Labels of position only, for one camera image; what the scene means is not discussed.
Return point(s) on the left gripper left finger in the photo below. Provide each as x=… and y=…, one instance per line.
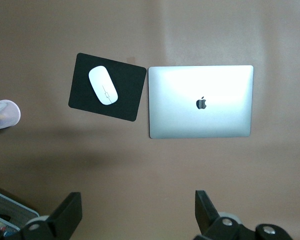
x=65, y=220

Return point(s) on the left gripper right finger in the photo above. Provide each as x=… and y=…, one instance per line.
x=210, y=225

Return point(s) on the grey laptop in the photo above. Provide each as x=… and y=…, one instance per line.
x=215, y=120

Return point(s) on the black tipped marker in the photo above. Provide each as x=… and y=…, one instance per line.
x=5, y=217

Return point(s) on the grey mesh desk tray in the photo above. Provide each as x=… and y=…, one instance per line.
x=20, y=212

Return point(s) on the pink mesh pen cup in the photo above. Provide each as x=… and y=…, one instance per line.
x=13, y=116

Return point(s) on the white computer mouse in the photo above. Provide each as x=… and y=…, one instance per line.
x=102, y=85

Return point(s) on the black mouse pad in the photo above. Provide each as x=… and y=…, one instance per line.
x=130, y=95

